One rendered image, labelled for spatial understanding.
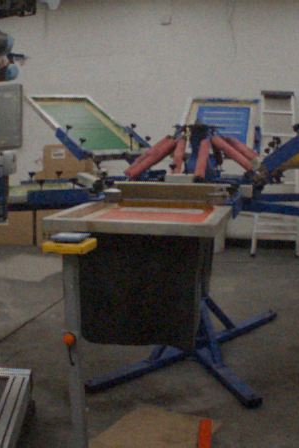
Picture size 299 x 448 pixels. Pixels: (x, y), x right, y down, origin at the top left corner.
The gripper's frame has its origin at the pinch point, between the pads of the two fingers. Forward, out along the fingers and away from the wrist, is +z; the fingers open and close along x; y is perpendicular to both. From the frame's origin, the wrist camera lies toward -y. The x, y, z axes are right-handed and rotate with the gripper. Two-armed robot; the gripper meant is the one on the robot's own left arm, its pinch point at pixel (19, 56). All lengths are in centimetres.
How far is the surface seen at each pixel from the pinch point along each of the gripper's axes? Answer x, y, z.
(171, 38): -64, -63, 393
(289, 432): 162, 147, -13
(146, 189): 79, 54, -9
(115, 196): 67, 59, -12
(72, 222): 77, 60, -68
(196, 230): 117, 55, -63
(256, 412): 143, 150, 5
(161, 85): -68, -5, 392
